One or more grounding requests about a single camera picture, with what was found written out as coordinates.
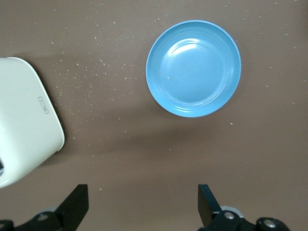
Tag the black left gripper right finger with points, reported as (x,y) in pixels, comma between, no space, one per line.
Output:
(209,207)

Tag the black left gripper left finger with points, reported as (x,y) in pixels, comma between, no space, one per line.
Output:
(69,207)

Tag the blue plate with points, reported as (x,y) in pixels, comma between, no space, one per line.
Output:
(193,68)

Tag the brown table cover sheet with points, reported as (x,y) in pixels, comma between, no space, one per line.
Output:
(120,156)

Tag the white toaster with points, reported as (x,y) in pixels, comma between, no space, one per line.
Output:
(24,115)

